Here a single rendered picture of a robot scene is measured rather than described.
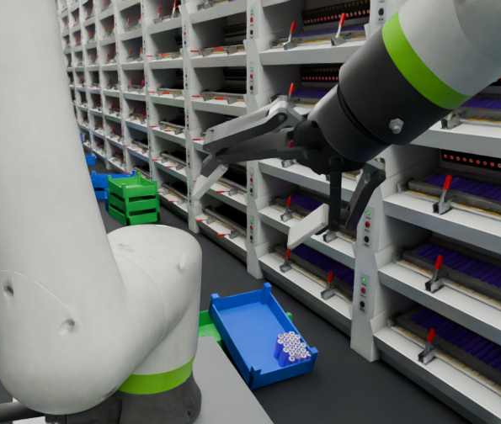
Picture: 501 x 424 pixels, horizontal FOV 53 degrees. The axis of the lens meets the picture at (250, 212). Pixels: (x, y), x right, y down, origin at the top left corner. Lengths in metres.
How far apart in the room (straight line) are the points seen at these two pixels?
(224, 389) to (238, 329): 0.79
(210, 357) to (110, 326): 0.39
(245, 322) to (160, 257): 1.03
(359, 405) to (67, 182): 1.09
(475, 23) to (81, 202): 0.33
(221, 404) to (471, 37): 0.56
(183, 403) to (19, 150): 0.39
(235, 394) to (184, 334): 0.17
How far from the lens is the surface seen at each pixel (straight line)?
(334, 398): 1.41
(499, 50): 0.40
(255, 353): 1.50
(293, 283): 1.85
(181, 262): 0.59
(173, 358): 0.64
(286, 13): 2.00
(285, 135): 0.51
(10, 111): 0.44
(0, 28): 0.45
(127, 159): 3.95
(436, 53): 0.40
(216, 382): 0.79
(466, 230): 1.22
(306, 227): 0.60
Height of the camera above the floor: 0.81
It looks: 15 degrees down
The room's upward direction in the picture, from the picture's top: straight up
